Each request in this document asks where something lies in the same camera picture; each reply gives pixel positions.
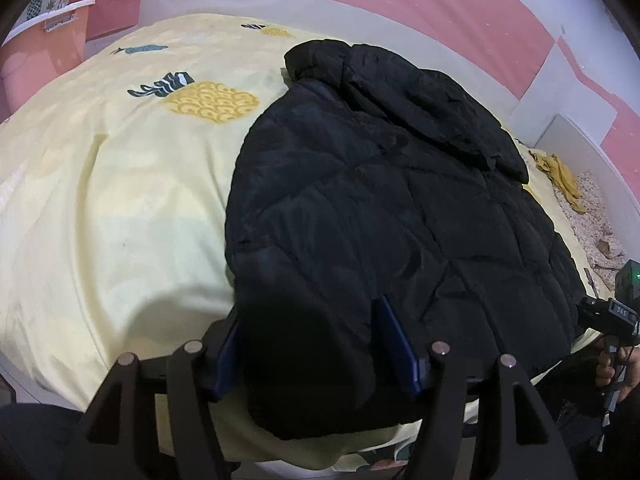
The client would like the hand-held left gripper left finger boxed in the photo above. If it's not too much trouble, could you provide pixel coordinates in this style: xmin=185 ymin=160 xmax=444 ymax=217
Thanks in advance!
xmin=62 ymin=310 xmax=243 ymax=480

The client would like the yellow pineapple print bed sheet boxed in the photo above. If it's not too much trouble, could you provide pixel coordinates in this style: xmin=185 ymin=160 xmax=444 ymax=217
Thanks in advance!
xmin=0 ymin=12 xmax=616 ymax=471

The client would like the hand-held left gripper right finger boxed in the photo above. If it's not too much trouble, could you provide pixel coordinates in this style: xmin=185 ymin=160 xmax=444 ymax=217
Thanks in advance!
xmin=372 ymin=296 xmax=581 ymax=480

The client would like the pink tub with white rim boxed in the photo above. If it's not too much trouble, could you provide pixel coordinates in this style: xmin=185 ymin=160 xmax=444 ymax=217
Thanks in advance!
xmin=0 ymin=0 xmax=97 ymax=121

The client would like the black puffer jacket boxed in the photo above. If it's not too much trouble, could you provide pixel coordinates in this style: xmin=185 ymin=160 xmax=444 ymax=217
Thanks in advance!
xmin=225 ymin=39 xmax=588 ymax=441

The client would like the mustard yellow cloth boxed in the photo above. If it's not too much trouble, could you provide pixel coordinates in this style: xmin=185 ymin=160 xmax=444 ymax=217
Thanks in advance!
xmin=530 ymin=149 xmax=588 ymax=216

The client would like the person's right hand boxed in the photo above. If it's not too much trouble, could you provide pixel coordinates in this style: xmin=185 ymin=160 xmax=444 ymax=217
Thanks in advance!
xmin=595 ymin=345 xmax=640 ymax=403

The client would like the floral print sheet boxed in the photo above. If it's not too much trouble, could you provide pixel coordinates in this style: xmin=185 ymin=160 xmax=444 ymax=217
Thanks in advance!
xmin=555 ymin=170 xmax=628 ymax=291

